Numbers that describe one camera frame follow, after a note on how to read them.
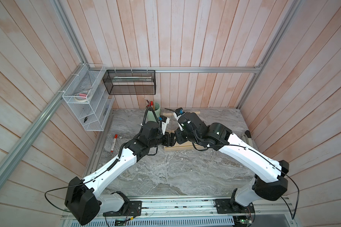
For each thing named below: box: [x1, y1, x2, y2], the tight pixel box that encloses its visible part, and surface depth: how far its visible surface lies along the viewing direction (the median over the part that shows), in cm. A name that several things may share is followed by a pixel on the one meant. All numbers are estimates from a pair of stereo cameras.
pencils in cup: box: [145, 99, 156, 111], surface depth 98 cm
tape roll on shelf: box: [73, 91, 89, 103], surface depth 76 cm
